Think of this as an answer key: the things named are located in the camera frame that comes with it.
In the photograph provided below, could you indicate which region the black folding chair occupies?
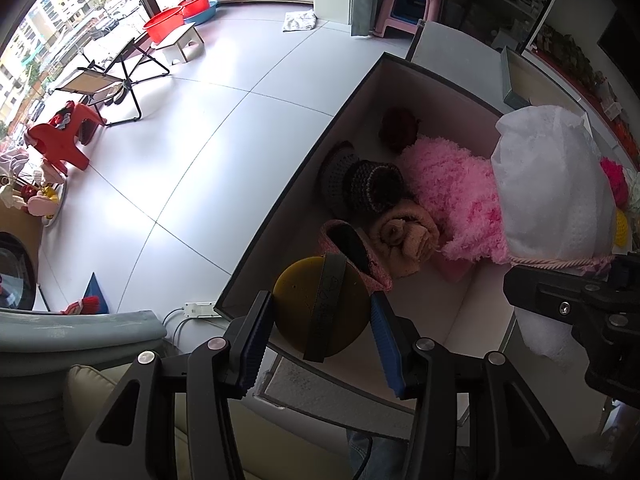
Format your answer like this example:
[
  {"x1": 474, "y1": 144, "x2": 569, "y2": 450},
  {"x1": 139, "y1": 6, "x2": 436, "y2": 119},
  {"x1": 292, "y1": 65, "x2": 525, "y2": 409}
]
[{"x1": 47, "y1": 35, "x2": 173, "y2": 126}]

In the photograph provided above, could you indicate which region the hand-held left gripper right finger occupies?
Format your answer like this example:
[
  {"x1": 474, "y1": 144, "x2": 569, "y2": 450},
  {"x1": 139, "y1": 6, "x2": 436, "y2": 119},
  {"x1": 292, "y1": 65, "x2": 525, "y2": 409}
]
[{"x1": 371, "y1": 292, "x2": 576, "y2": 480}]

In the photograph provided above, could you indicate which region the blue plastic basin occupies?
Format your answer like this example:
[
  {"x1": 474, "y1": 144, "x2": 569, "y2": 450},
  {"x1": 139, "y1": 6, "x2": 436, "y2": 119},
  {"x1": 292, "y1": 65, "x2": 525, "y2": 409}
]
[{"x1": 182, "y1": 0, "x2": 219, "y2": 26}]

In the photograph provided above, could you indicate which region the white cloth bundle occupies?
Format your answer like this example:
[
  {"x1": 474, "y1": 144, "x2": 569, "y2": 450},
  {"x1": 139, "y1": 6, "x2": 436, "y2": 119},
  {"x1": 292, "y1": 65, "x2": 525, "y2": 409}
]
[{"x1": 490, "y1": 105, "x2": 616, "y2": 361}]

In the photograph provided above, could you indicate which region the white cloth on floor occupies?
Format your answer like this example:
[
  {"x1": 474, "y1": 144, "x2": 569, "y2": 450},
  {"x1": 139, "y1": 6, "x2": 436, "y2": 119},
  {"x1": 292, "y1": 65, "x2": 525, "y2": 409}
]
[{"x1": 282, "y1": 10, "x2": 317, "y2": 32}]

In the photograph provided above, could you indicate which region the red plastic stool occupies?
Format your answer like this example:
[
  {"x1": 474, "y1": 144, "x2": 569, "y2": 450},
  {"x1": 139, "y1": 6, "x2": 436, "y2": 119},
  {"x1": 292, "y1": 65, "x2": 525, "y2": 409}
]
[{"x1": 27, "y1": 101, "x2": 108, "y2": 176}]

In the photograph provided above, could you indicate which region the cream sofa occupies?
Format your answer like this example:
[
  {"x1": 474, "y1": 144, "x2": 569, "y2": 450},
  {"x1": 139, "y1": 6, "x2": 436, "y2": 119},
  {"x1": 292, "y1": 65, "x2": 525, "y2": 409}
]
[{"x1": 65, "y1": 362, "x2": 351, "y2": 480}]

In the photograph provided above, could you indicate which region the grey brown knitted hat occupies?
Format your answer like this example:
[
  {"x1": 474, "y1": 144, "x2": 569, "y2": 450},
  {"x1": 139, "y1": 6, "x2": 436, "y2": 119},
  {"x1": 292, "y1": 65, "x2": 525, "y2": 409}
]
[{"x1": 320, "y1": 142, "x2": 416, "y2": 218}]

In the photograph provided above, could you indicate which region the person's leg in jeans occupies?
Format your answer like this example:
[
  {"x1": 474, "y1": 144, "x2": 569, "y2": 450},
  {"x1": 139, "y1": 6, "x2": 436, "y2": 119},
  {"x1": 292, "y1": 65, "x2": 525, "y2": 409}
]
[{"x1": 347, "y1": 430, "x2": 416, "y2": 480}]

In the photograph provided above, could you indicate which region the magenta fluffy yarn ball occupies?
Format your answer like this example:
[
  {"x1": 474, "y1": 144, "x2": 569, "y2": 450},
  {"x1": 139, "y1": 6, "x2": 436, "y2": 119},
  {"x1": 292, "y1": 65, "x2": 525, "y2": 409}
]
[{"x1": 600, "y1": 157, "x2": 631, "y2": 208}]

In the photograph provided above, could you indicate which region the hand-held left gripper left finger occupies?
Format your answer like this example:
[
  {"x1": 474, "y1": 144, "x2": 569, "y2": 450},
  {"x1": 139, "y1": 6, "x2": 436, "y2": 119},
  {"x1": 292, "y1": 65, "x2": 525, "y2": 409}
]
[{"x1": 60, "y1": 291, "x2": 275, "y2": 480}]

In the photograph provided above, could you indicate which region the olive round sponge with strap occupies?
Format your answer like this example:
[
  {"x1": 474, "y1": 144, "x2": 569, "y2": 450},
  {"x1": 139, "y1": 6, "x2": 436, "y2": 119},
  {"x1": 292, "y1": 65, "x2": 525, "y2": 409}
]
[{"x1": 272, "y1": 254, "x2": 373, "y2": 363}]

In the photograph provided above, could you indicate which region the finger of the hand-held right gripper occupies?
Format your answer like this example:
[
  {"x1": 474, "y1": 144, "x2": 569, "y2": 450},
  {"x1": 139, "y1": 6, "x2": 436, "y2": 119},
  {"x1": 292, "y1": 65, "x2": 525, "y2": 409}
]
[{"x1": 504, "y1": 266, "x2": 608, "y2": 331}]

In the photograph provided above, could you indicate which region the blue triangular board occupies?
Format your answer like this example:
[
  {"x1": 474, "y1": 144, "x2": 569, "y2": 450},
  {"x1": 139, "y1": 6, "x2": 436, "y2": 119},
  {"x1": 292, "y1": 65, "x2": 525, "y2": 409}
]
[{"x1": 82, "y1": 272, "x2": 111, "y2": 313}]

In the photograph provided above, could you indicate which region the grey blue sofa armrest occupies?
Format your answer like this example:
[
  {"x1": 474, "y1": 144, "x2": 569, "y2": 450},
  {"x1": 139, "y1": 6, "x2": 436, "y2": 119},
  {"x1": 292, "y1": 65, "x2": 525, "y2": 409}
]
[{"x1": 0, "y1": 310, "x2": 166, "y2": 376}]

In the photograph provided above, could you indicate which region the yellow knitted pouch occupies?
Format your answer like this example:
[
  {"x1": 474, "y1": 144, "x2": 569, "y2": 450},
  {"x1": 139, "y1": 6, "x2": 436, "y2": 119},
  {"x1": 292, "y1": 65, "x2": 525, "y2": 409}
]
[{"x1": 615, "y1": 207, "x2": 632, "y2": 248}]

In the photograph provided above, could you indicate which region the beige towel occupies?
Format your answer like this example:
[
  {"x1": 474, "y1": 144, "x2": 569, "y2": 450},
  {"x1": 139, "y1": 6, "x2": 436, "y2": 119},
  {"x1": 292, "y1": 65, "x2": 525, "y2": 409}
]
[{"x1": 367, "y1": 199, "x2": 441, "y2": 278}]

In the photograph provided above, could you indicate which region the small white step stool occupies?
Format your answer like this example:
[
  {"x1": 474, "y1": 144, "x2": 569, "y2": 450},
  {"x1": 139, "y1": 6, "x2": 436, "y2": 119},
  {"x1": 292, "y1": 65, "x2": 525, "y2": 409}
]
[{"x1": 152, "y1": 24, "x2": 205, "y2": 65}]

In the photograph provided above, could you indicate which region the pink fluffy cloth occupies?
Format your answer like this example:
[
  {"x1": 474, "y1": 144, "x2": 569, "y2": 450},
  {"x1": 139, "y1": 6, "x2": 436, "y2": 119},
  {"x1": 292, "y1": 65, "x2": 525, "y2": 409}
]
[{"x1": 400, "y1": 135, "x2": 511, "y2": 281}]

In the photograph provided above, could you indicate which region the dark red fabric rose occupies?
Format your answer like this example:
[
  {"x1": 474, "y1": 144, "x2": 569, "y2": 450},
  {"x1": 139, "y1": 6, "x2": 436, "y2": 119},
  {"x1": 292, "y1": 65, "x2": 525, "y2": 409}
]
[{"x1": 378, "y1": 107, "x2": 421, "y2": 153}]

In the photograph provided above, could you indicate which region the pink and black knitted sock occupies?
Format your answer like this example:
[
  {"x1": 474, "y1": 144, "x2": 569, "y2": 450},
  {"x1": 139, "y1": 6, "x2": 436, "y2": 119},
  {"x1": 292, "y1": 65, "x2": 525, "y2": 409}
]
[{"x1": 320, "y1": 220, "x2": 393, "y2": 293}]

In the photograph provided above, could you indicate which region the pile of plush toys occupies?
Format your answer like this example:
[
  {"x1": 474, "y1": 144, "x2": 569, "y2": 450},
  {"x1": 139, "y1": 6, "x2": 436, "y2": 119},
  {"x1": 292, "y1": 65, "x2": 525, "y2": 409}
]
[{"x1": 0, "y1": 147, "x2": 66, "y2": 226}]

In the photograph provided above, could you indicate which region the large grey box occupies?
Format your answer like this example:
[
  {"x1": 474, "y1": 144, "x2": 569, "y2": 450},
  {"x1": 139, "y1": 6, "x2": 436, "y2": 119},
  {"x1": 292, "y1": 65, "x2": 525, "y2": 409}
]
[{"x1": 215, "y1": 52, "x2": 591, "y2": 436}]

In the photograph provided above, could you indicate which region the dark round appliance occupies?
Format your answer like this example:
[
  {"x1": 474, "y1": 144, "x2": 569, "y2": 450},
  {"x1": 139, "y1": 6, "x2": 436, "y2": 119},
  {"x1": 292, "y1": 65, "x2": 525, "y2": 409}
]
[{"x1": 0, "y1": 232, "x2": 38, "y2": 311}]

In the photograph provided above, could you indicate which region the grey box lid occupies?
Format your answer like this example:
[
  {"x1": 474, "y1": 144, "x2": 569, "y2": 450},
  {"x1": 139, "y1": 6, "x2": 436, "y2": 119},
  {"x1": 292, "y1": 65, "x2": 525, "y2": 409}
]
[{"x1": 500, "y1": 46, "x2": 593, "y2": 136}]

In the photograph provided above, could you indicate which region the red and white knitted hat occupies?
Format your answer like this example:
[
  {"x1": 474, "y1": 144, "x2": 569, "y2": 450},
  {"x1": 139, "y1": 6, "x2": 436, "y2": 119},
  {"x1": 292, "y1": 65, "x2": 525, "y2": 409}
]
[{"x1": 62, "y1": 296, "x2": 103, "y2": 315}]

